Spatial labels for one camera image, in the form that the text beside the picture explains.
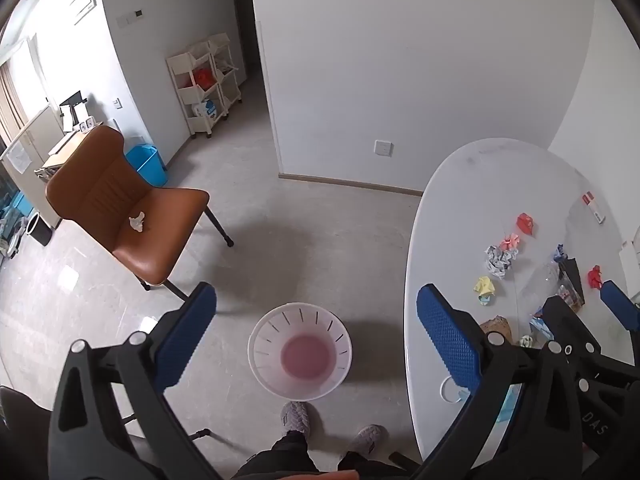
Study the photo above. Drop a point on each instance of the beige curtain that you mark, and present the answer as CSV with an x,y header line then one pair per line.
x,y
11,105

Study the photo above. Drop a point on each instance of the red plastic bag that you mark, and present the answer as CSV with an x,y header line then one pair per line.
x,y
204,78

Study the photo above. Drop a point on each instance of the person's grey shoe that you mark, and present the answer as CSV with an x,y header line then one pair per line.
x,y
367,437
295,417

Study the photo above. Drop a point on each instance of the yellow crumpled paper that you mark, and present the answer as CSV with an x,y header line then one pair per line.
x,y
485,286

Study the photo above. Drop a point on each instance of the white red box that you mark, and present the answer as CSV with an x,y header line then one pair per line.
x,y
592,206

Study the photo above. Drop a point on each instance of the white crumpled tissue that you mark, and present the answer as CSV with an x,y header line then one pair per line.
x,y
137,221

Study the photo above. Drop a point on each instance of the wall control panel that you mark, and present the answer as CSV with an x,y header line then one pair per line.
x,y
125,20

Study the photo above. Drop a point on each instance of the person's leg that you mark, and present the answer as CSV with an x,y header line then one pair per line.
x,y
370,467
280,460

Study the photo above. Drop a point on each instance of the blue snack wrapper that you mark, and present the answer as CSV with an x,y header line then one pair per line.
x,y
540,329

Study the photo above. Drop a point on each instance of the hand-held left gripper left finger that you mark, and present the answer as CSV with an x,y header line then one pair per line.
x,y
185,340

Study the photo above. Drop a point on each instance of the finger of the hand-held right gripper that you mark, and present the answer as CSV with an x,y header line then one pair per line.
x,y
565,320
620,305

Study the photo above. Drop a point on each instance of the clear plastic wrapper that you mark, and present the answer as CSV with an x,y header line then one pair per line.
x,y
545,280

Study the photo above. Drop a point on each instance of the wooden desk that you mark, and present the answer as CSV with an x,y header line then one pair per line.
x,y
65,147

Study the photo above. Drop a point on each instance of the white blue bag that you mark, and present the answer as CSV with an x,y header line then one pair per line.
x,y
205,110

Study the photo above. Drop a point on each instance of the small red crumpled paper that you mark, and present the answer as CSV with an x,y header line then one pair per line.
x,y
595,277

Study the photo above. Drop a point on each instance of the black snack wrapper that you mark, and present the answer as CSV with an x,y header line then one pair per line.
x,y
572,275

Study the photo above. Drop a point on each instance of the person's left grey shoe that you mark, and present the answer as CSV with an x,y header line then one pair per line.
x,y
295,417

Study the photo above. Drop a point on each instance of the white round wastebasket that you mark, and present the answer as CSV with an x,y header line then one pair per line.
x,y
270,375

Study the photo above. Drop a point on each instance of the brown leather chair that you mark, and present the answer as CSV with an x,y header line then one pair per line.
x,y
100,185

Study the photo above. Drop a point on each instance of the white wall socket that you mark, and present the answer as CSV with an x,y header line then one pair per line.
x,y
383,148

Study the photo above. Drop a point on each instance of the black waste bin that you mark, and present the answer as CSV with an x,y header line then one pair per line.
x,y
40,227

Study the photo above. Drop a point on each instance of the grey crumpled paper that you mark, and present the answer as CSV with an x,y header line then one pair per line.
x,y
500,262

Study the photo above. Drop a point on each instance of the grey partition cabinet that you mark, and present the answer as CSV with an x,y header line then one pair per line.
x,y
40,130

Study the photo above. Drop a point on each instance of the person's left leg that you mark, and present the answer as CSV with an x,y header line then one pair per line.
x,y
280,460

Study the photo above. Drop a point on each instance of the pink crumpled paper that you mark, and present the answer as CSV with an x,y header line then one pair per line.
x,y
510,243

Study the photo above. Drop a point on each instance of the brown patterned wrapper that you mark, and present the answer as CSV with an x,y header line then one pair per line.
x,y
497,327

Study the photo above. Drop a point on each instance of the blue face mask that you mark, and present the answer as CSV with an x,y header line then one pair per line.
x,y
510,402

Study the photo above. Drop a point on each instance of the blue plastic bin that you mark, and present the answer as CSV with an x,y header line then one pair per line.
x,y
150,165

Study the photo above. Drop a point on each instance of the person's right grey shoe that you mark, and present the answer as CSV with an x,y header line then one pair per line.
x,y
367,437

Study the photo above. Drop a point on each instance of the black desk stand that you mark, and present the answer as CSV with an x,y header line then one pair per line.
x,y
72,107

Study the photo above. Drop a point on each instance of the cream storage cart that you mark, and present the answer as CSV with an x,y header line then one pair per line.
x,y
187,92
227,67

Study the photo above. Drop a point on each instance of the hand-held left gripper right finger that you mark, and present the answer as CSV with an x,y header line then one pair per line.
x,y
447,340

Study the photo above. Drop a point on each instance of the person's right leg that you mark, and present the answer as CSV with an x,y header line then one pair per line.
x,y
370,467

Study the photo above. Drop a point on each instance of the blue crumpled wrapper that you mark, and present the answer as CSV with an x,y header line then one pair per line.
x,y
560,252

